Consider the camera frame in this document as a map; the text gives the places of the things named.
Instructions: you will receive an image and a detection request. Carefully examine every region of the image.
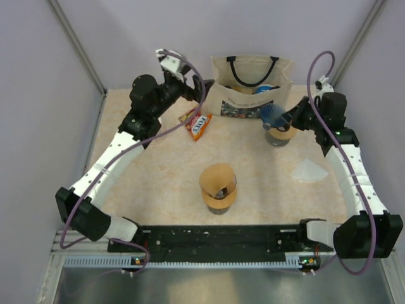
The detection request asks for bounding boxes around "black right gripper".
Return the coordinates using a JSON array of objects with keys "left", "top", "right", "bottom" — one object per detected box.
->
[{"left": 282, "top": 96, "right": 325, "bottom": 132}]

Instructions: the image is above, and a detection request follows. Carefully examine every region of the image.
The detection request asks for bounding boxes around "blue ribbed dripper cone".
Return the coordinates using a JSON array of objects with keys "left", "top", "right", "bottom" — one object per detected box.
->
[{"left": 260, "top": 103, "right": 287, "bottom": 130}]

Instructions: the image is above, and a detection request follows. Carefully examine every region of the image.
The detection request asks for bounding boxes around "small wooden dripper ring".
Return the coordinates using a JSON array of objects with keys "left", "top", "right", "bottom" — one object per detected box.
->
[{"left": 267, "top": 125, "right": 298, "bottom": 142}]

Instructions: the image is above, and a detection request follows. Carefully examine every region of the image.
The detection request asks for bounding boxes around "white paper sheet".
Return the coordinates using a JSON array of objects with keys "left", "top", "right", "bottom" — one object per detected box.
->
[{"left": 290, "top": 158, "right": 328, "bottom": 182}]

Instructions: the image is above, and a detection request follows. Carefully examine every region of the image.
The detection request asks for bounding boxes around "brown paper coffee filter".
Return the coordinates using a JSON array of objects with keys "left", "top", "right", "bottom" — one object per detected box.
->
[{"left": 199, "top": 163, "right": 237, "bottom": 200}]

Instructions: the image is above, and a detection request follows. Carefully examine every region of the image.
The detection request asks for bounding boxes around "large wooden dripper ring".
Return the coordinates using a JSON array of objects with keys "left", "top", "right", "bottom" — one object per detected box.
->
[{"left": 202, "top": 188, "right": 238, "bottom": 210}]

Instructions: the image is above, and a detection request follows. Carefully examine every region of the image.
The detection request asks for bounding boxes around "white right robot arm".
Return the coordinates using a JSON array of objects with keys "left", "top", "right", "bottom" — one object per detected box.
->
[{"left": 284, "top": 92, "right": 404, "bottom": 259}]

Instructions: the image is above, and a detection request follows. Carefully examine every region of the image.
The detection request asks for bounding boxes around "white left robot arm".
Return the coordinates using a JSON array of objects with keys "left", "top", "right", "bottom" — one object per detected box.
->
[{"left": 55, "top": 72, "right": 214, "bottom": 251}]

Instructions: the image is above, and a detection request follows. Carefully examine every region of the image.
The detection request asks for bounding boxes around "orange Fox's candy bag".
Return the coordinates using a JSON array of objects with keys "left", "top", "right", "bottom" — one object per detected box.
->
[{"left": 178, "top": 107, "right": 213, "bottom": 141}]

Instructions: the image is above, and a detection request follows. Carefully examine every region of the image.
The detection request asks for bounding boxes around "grey ribbed glass mug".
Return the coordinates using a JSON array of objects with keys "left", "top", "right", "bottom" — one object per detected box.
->
[{"left": 265, "top": 133, "right": 290, "bottom": 147}]

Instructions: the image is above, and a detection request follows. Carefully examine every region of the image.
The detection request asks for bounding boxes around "beige floral tote bag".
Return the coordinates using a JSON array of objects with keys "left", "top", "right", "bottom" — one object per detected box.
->
[{"left": 202, "top": 55, "right": 294, "bottom": 119}]

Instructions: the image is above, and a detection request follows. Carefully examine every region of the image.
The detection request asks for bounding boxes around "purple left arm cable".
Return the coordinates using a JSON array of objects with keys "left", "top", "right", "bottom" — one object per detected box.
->
[{"left": 59, "top": 52, "right": 216, "bottom": 273}]

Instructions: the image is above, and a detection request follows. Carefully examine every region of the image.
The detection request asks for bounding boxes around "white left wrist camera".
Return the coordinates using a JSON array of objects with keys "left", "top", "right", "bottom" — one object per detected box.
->
[{"left": 156, "top": 48, "right": 191, "bottom": 83}]

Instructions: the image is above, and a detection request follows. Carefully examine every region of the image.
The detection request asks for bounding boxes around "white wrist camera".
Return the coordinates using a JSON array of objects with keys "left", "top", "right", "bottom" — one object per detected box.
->
[
  {"left": 315, "top": 75, "right": 334, "bottom": 96},
  {"left": 156, "top": 48, "right": 191, "bottom": 83}
]

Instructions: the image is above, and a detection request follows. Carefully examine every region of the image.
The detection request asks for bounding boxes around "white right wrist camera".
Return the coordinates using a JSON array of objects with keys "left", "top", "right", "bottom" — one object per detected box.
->
[{"left": 315, "top": 75, "right": 334, "bottom": 96}]

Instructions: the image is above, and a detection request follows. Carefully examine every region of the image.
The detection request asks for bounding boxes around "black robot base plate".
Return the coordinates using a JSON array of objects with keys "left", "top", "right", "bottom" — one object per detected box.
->
[{"left": 107, "top": 224, "right": 336, "bottom": 263}]

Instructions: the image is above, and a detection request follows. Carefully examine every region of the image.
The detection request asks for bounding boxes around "grey slotted cable duct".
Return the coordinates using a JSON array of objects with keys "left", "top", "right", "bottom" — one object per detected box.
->
[{"left": 65, "top": 251, "right": 322, "bottom": 269}]

